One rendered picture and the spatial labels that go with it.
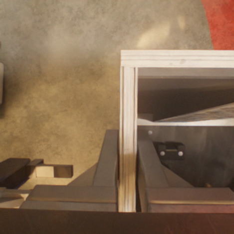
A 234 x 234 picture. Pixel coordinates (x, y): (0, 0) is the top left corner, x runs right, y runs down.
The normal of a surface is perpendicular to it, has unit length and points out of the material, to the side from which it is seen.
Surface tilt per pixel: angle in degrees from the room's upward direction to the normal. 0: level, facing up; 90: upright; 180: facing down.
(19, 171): 90
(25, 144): 0
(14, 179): 90
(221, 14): 0
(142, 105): 0
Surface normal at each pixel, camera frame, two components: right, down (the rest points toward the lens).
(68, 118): -0.03, 0.11
